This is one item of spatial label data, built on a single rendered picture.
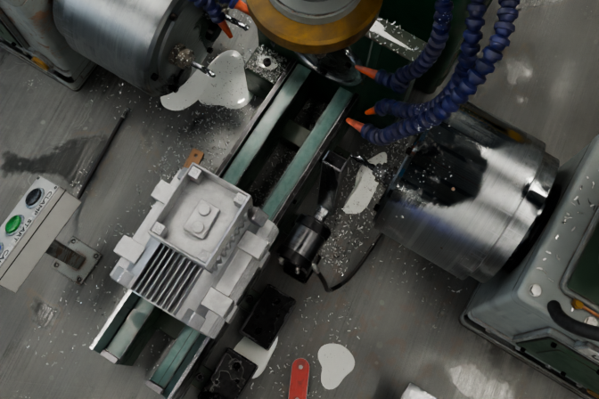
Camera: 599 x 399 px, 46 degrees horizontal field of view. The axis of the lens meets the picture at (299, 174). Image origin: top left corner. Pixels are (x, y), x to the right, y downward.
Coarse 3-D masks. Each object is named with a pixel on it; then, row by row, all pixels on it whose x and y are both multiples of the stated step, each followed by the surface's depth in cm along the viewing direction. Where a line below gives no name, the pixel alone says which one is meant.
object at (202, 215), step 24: (192, 168) 103; (192, 192) 105; (216, 192) 105; (240, 192) 102; (168, 216) 104; (192, 216) 103; (216, 216) 104; (240, 216) 102; (168, 240) 103; (192, 240) 103; (216, 240) 103; (216, 264) 105
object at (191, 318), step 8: (184, 168) 110; (256, 208) 107; (248, 216) 107; (256, 216) 107; (264, 216) 108; (256, 224) 108; (120, 272) 104; (128, 272) 104; (120, 280) 104; (128, 280) 105; (192, 312) 103; (184, 320) 103; (192, 320) 102; (200, 320) 103; (200, 328) 103; (208, 336) 115
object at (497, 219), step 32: (448, 128) 103; (480, 128) 104; (512, 128) 107; (416, 160) 102; (448, 160) 102; (480, 160) 101; (512, 160) 102; (544, 160) 105; (384, 192) 118; (416, 192) 103; (448, 192) 101; (480, 192) 101; (512, 192) 100; (544, 192) 101; (384, 224) 109; (416, 224) 105; (448, 224) 103; (480, 224) 101; (512, 224) 101; (448, 256) 106; (480, 256) 103
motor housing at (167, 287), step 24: (144, 240) 108; (120, 264) 108; (144, 264) 105; (168, 264) 103; (192, 264) 104; (240, 264) 107; (144, 288) 102; (168, 288) 103; (192, 288) 104; (216, 288) 106; (240, 288) 109; (168, 312) 102; (216, 336) 110
